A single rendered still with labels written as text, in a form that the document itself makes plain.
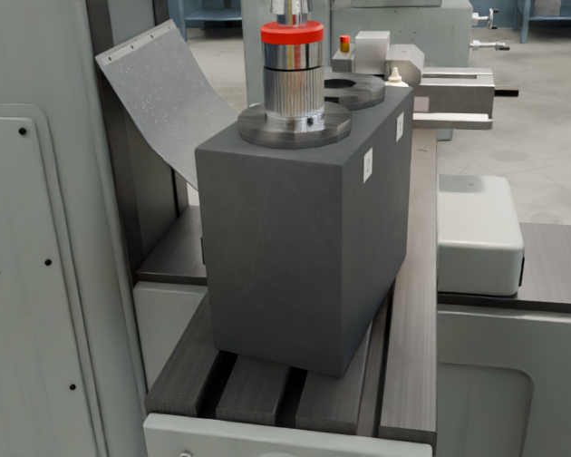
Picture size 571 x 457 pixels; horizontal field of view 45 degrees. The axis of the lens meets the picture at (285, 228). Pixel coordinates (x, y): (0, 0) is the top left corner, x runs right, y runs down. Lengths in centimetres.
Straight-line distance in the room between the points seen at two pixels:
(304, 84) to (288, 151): 5
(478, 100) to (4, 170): 75
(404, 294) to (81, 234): 58
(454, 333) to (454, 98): 38
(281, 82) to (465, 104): 68
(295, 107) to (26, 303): 77
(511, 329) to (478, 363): 8
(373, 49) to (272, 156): 70
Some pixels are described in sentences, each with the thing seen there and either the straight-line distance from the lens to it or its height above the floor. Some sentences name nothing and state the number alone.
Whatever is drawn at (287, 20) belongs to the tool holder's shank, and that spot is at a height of 124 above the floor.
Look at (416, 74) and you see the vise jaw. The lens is 115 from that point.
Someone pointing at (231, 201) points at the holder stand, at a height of 111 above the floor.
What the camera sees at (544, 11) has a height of 28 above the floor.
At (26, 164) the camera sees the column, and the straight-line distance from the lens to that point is 108.
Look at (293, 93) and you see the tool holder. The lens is 52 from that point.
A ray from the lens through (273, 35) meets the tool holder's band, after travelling 51.
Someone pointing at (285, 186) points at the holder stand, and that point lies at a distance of 50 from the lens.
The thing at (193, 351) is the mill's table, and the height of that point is 97.
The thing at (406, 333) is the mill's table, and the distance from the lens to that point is 63.
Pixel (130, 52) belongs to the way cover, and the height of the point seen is 111.
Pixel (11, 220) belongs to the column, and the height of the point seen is 89.
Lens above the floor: 133
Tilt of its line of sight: 26 degrees down
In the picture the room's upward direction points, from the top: 2 degrees counter-clockwise
